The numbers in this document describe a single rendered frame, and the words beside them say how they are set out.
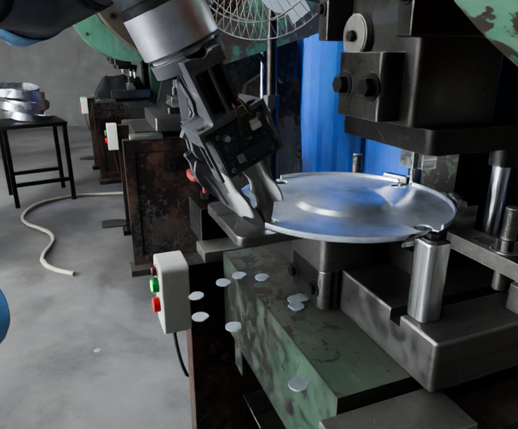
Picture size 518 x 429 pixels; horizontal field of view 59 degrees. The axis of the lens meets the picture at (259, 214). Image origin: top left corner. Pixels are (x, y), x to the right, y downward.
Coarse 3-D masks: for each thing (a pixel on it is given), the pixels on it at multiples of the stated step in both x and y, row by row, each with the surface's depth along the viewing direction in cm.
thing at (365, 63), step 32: (384, 0) 56; (352, 32) 60; (384, 32) 57; (352, 64) 59; (384, 64) 53; (416, 64) 52; (448, 64) 53; (480, 64) 55; (352, 96) 59; (384, 96) 54; (416, 96) 53; (448, 96) 55; (480, 96) 56
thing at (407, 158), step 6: (402, 150) 65; (402, 156) 65; (408, 156) 64; (414, 156) 63; (420, 156) 63; (426, 156) 63; (402, 162) 65; (408, 162) 64; (414, 162) 63; (420, 162) 63; (426, 162) 63; (432, 162) 63; (414, 168) 64; (420, 168) 63; (426, 168) 63; (432, 168) 64
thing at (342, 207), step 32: (288, 192) 67; (320, 192) 65; (352, 192) 65; (384, 192) 67; (416, 192) 67; (288, 224) 54; (320, 224) 54; (352, 224) 54; (384, 224) 54; (416, 224) 54; (448, 224) 54
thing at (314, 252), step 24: (216, 216) 58; (240, 216) 58; (240, 240) 51; (264, 240) 52; (288, 240) 53; (312, 240) 61; (312, 264) 62; (336, 264) 59; (360, 264) 61; (312, 288) 61; (336, 288) 61
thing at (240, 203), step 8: (224, 176) 48; (216, 184) 49; (224, 184) 50; (232, 184) 48; (224, 192) 50; (232, 192) 49; (240, 192) 51; (232, 200) 51; (240, 200) 48; (248, 200) 52; (232, 208) 51; (240, 208) 50; (248, 208) 47; (248, 216) 49; (256, 216) 53; (256, 224) 53; (264, 224) 53
